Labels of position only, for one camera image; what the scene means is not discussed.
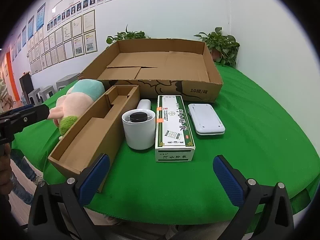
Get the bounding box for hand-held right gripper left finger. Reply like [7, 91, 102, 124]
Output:
[28, 153, 110, 240]

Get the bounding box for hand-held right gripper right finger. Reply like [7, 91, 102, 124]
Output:
[212, 155, 294, 240]

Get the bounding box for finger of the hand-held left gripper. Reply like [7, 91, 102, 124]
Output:
[0, 104, 50, 133]

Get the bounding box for long narrow cardboard box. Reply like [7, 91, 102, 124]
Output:
[47, 85, 140, 193]

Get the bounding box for white cup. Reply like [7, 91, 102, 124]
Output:
[122, 109, 157, 150]

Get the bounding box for green and white medicine box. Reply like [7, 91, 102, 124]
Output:
[155, 95, 196, 162]

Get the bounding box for white bottle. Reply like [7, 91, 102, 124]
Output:
[137, 99, 151, 110]

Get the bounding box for large cardboard box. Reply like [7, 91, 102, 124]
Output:
[78, 38, 223, 103]

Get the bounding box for person's left hand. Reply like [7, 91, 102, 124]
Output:
[0, 154, 12, 195]

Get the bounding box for grey plastic stool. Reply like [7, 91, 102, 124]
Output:
[28, 88, 42, 105]
[39, 85, 55, 104]
[55, 73, 80, 92]

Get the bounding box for black cabinet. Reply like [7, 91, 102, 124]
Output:
[19, 74, 34, 103]

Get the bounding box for pink and green plush toy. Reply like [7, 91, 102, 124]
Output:
[48, 79, 106, 140]

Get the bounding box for white flat electronic device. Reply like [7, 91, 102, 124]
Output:
[187, 103, 226, 136]

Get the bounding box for potted green plant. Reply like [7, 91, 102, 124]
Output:
[106, 25, 150, 49]
[194, 27, 240, 68]

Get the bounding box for orange wall panel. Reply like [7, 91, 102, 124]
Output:
[5, 51, 15, 103]

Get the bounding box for wall of framed certificates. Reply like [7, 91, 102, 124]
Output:
[10, 9, 98, 75]

